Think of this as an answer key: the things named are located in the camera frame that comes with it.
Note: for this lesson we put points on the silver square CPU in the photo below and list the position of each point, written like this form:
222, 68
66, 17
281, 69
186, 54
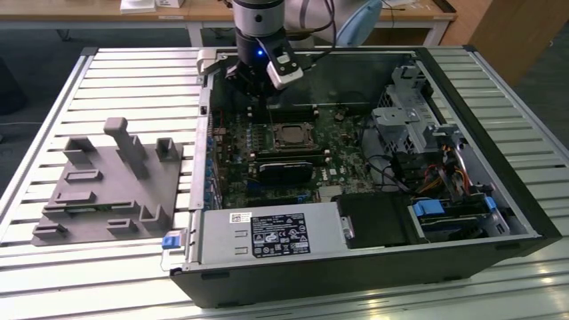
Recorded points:
293, 133

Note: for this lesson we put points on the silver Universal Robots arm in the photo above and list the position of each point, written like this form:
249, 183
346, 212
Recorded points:
257, 16

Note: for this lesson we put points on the black RAM slot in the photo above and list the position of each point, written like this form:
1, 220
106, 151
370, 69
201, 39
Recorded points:
293, 107
290, 159
293, 116
289, 153

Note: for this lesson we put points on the black CPU socket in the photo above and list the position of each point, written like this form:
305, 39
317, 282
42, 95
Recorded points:
293, 147

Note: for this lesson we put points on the white box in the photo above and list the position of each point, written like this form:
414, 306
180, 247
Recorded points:
137, 6

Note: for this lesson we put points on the wooden desk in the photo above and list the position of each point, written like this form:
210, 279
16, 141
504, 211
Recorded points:
88, 16

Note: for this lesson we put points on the black graphics card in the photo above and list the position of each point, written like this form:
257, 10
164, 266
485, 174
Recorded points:
284, 173

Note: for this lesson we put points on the green motherboard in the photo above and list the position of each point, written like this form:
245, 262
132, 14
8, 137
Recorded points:
346, 160

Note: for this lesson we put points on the metal disk bay cage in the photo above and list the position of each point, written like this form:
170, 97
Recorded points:
400, 130

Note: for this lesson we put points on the silver chipset heatsink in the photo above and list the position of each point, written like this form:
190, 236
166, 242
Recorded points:
330, 191

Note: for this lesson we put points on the grey parts rack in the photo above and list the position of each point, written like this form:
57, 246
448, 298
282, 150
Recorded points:
110, 186

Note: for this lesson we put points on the grey power supply unit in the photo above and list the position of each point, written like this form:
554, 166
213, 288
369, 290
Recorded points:
221, 233

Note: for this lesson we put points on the black plastic air shroud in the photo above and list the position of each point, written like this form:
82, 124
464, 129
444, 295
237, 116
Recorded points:
373, 220

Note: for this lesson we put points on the blue case latch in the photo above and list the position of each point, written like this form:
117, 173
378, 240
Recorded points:
170, 241

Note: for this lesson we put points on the wooden cabinet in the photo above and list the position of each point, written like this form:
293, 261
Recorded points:
520, 33

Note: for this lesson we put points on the blue disk carrier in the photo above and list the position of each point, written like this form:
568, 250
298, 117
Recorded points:
429, 210

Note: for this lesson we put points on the blue drive clip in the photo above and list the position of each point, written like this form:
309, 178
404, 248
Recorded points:
489, 204

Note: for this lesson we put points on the black open PC case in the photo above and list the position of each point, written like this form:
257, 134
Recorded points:
356, 286

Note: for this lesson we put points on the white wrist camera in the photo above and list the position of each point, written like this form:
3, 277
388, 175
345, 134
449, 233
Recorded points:
284, 71

